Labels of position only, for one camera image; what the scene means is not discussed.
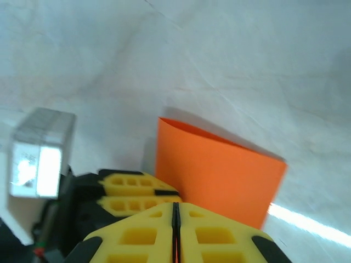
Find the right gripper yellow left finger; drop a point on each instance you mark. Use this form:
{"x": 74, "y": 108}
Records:
{"x": 137, "y": 235}

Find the orange paper sheet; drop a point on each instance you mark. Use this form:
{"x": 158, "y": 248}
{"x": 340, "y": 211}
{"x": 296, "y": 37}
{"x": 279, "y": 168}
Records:
{"x": 219, "y": 175}

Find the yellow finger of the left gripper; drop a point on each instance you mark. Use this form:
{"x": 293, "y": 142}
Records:
{"x": 104, "y": 204}
{"x": 153, "y": 186}

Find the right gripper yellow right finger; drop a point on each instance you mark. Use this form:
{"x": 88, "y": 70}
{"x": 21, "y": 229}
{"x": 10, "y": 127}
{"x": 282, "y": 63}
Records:
{"x": 214, "y": 235}

